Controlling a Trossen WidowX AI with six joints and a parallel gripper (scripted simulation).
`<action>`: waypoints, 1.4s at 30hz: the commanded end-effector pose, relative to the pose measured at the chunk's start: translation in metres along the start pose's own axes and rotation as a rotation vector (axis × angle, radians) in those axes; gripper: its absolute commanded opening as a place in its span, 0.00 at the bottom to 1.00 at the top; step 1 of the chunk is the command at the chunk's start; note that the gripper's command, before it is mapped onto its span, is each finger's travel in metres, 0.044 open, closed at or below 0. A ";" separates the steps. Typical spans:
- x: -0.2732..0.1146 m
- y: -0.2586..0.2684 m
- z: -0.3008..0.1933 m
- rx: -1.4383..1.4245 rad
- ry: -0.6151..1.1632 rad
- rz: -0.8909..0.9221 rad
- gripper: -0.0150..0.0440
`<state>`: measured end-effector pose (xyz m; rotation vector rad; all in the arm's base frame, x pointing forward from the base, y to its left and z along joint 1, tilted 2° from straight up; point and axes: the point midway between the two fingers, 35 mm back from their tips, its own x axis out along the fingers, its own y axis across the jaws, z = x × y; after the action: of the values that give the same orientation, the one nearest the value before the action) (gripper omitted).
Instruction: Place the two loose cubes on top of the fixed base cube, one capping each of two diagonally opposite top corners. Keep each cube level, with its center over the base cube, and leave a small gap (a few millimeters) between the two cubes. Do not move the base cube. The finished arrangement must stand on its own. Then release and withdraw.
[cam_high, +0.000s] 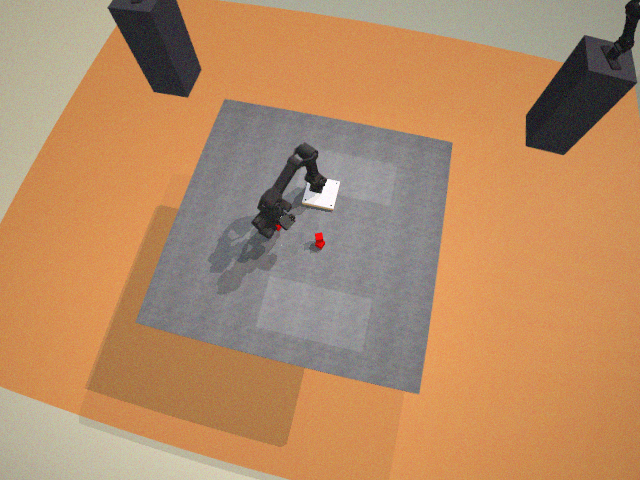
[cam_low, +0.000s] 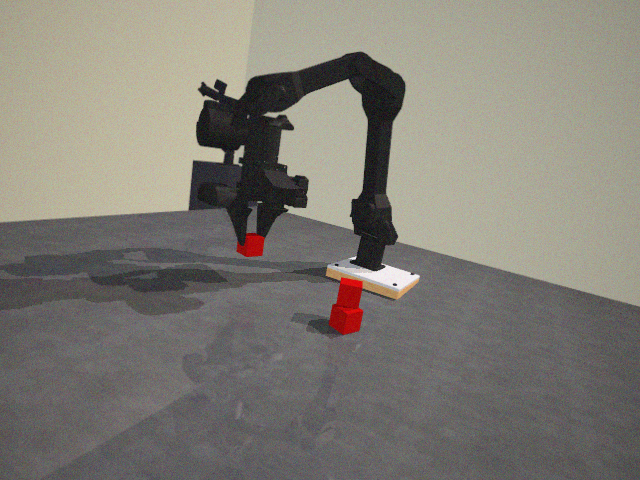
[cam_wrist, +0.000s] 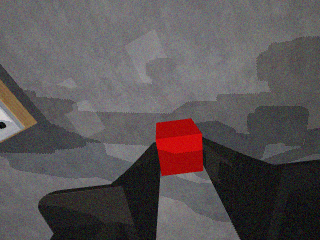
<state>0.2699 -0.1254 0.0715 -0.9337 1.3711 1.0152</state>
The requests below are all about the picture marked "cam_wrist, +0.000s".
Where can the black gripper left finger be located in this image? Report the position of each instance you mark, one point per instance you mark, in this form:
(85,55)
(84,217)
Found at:
(131,199)

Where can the red cube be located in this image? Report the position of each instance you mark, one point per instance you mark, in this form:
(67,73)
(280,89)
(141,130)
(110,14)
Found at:
(179,145)

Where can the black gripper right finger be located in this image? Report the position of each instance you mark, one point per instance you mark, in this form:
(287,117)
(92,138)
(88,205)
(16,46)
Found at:
(253,192)

